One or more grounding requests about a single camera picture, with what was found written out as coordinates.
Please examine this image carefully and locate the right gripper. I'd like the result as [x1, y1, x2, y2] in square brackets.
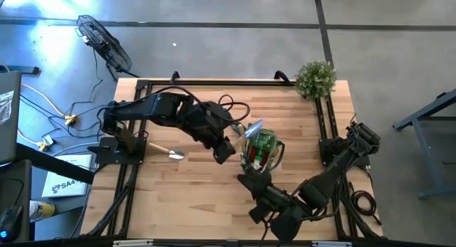
[237, 170, 304, 241]

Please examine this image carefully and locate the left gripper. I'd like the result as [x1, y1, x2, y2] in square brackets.
[197, 110, 237, 165]

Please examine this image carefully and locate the cream teal-trimmed gardening bag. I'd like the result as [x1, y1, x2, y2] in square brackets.
[239, 127, 286, 176]

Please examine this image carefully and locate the green plastic spray bottle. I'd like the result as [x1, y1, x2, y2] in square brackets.
[250, 128, 279, 152]

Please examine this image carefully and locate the round steel trowel wooden handle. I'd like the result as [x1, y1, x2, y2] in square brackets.
[148, 141, 186, 161]

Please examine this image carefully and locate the clear plastic bag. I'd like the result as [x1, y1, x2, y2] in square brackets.
[0, 90, 15, 126]

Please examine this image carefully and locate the white rounded bar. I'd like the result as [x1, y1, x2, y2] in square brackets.
[311, 240, 354, 247]
[113, 239, 155, 247]

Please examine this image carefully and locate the green potted plant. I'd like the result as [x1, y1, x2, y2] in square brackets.
[294, 59, 338, 101]

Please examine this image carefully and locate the white cardboard box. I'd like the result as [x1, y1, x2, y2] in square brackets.
[41, 153, 93, 199]

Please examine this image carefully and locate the black floor fan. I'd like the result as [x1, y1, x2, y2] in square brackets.
[75, 14, 141, 79]

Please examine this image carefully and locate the black desk beam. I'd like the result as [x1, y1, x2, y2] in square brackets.
[15, 142, 95, 186]

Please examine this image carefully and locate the yellow spray can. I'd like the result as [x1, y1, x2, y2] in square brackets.
[28, 199, 56, 221]

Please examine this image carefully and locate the black side desk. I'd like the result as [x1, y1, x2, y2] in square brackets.
[0, 159, 33, 243]

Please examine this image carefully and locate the black flat bar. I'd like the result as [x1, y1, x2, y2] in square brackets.
[0, 65, 41, 76]

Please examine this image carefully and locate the black computer mouse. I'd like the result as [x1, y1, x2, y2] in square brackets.
[0, 204, 24, 243]

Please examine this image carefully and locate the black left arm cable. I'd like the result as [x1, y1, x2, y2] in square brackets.
[151, 85, 251, 122]

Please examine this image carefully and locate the black aluminium table frame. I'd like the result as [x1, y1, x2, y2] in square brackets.
[80, 70, 384, 241]

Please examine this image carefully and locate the coiled black cable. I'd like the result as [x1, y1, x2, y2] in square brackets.
[348, 181, 383, 226]

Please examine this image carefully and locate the black fan power cable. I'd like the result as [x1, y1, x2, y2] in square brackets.
[65, 48, 105, 117]

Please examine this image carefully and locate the blue-grey metal table frame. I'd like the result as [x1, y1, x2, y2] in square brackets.
[392, 88, 456, 200]

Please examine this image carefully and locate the white power cable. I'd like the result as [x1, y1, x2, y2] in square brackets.
[19, 82, 68, 117]

